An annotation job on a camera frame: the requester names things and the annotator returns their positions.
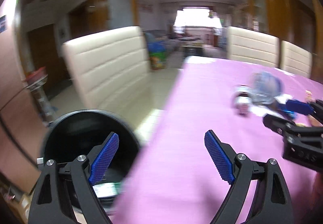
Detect black trash bin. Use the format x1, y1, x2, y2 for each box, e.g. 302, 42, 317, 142
40, 109, 142, 214

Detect cream chair left side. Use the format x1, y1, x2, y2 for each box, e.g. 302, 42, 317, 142
62, 26, 151, 114

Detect clear round plastic container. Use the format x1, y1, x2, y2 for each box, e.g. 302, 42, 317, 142
250, 71, 283, 105

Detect white plant stand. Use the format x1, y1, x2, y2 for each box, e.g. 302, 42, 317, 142
26, 67, 55, 124

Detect coffee table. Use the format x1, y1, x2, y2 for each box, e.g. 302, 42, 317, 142
183, 40, 204, 58

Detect cream chair far right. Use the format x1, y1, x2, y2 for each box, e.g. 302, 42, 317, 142
280, 41, 312, 78

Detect cream chair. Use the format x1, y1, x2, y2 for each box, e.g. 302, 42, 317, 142
280, 41, 312, 78
62, 26, 151, 114
227, 26, 279, 67

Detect cream chair far middle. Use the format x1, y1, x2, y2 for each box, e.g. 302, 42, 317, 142
227, 26, 279, 67

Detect pink floral tablecloth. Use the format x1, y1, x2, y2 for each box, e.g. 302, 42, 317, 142
112, 57, 322, 223

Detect right hand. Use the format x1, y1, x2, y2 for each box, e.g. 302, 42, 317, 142
311, 173, 323, 223

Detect grey sofa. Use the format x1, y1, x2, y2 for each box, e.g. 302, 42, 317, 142
144, 30, 181, 56

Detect copper refrigerator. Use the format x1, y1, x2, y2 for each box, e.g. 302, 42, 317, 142
1, 0, 47, 193

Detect colourful bag on floor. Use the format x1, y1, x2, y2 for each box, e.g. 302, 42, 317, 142
147, 41, 166, 70

